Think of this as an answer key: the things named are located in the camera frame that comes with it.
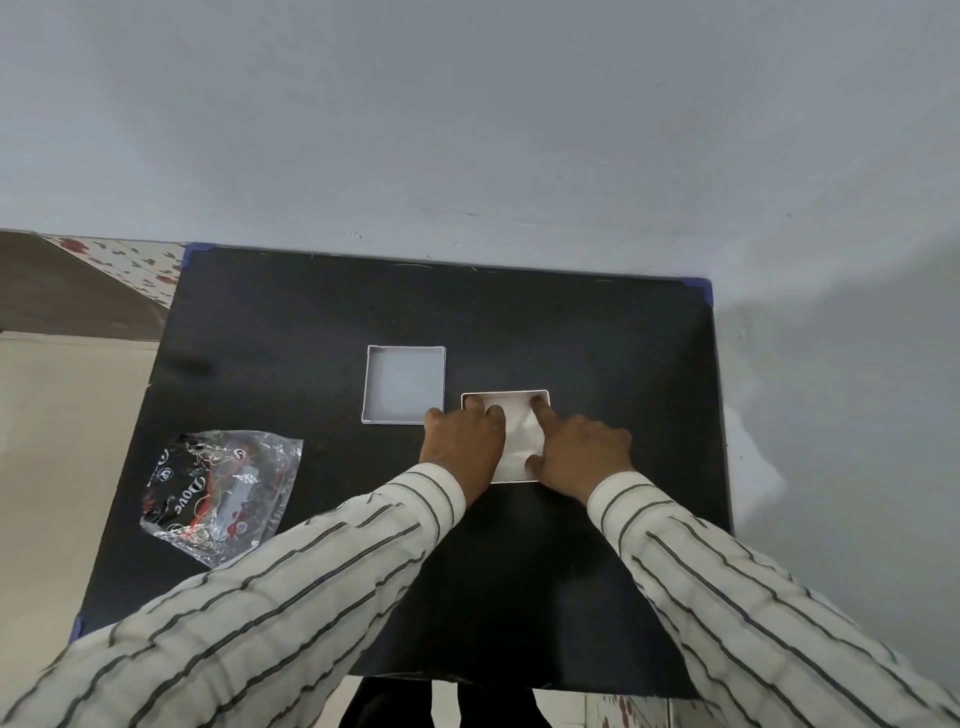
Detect person's left forearm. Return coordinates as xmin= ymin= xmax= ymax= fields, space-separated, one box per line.
xmin=0 ymin=461 xmax=471 ymax=728

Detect person's black trousers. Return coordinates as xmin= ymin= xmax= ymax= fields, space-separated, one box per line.
xmin=348 ymin=673 xmax=558 ymax=728

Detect black printed wrapper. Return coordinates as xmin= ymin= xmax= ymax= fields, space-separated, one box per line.
xmin=142 ymin=433 xmax=252 ymax=530

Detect black table mat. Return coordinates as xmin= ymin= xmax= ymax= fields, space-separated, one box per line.
xmin=71 ymin=243 xmax=734 ymax=700

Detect person's left hand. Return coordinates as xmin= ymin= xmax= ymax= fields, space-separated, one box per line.
xmin=417 ymin=396 xmax=508 ymax=507

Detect white square box base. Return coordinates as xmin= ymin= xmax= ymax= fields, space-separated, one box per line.
xmin=459 ymin=388 xmax=553 ymax=486

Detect clear plastic bag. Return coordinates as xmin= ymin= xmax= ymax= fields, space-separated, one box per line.
xmin=138 ymin=429 xmax=305 ymax=570

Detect white tissue paper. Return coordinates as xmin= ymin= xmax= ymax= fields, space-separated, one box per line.
xmin=466 ymin=394 xmax=549 ymax=481

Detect person's right forearm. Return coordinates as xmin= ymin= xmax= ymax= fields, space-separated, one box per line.
xmin=585 ymin=470 xmax=960 ymax=728

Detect white square box lid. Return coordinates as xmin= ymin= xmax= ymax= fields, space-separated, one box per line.
xmin=362 ymin=344 xmax=447 ymax=427

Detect person's right hand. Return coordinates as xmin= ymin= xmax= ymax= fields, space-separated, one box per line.
xmin=526 ymin=395 xmax=638 ymax=506

